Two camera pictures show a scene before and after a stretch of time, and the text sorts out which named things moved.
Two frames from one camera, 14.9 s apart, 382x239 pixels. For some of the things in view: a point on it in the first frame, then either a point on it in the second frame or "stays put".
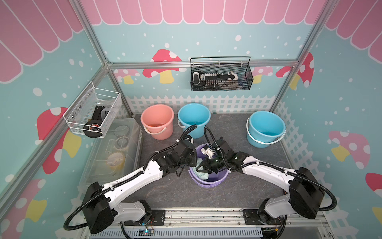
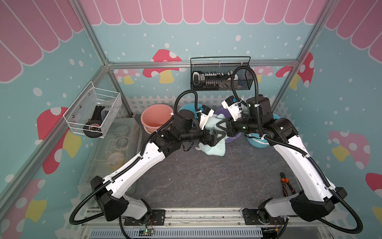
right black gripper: [206, 166] → [230, 128]
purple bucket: [214, 179] → [225, 113]
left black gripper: [193, 157] → [212, 141]
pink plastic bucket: [157, 120] stays put
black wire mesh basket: [219, 73] stays put
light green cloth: [201, 175] → [219, 149]
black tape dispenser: [93, 128] stays put
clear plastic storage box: [116, 156] stays put
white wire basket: [88, 116] stays put
